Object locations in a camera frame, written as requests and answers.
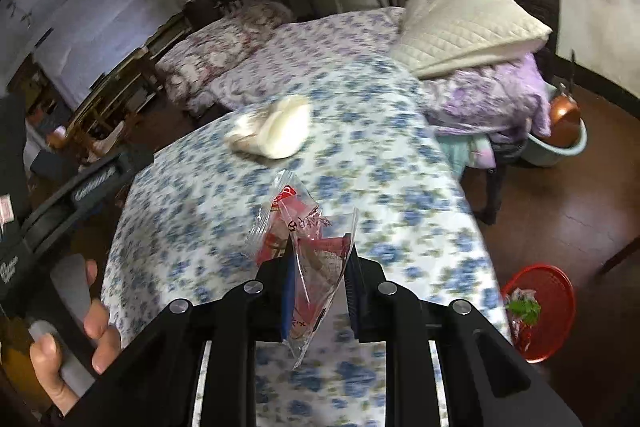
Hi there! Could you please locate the dark wooden furniture leg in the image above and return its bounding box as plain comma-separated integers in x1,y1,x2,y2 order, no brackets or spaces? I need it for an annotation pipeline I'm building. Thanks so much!
597,234,640,277

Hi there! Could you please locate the person's left hand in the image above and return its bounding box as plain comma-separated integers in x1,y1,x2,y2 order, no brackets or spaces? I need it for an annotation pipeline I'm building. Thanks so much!
29,259,122,417

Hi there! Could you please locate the white crumpled wad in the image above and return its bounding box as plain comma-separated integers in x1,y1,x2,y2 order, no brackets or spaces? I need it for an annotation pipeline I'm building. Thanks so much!
225,96,312,160

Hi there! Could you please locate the blue floral quilt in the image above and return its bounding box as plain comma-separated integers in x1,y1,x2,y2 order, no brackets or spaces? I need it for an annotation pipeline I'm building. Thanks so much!
100,57,513,427

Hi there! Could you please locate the green tea packet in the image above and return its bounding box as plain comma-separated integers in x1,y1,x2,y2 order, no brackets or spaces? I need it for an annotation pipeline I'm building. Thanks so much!
506,299,542,325

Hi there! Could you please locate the clear bag of red sachets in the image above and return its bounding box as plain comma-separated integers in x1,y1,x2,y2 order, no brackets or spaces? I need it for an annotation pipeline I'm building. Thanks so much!
248,169,360,370

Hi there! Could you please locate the mint green cloth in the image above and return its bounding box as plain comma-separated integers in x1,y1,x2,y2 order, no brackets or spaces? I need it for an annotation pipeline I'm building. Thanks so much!
445,139,476,178

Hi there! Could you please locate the folded floral comforter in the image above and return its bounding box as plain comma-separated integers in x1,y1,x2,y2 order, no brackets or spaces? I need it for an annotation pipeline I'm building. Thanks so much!
155,2,293,115

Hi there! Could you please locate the copper pot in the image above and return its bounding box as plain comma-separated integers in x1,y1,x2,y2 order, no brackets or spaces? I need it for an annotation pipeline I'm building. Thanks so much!
547,94,582,148

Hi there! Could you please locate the red plastic basket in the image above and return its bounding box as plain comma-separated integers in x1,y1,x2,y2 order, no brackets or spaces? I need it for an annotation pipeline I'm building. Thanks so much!
500,263,577,364

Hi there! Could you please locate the white quilted pillow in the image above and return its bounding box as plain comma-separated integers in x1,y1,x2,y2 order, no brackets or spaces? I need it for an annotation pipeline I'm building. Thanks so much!
390,0,553,78

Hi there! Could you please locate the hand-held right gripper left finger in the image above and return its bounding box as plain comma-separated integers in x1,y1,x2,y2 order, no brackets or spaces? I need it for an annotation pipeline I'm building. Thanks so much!
55,252,296,427

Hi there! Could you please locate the purple floral bed sheet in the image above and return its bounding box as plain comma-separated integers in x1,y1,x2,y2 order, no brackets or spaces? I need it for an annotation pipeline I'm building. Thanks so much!
210,6,551,158

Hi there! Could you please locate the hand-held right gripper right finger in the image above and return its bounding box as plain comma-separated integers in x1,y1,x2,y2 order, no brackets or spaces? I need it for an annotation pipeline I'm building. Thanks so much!
344,249,583,427

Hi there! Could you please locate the teal plastic basin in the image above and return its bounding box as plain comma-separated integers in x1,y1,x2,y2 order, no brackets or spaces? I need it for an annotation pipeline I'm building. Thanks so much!
520,119,587,168

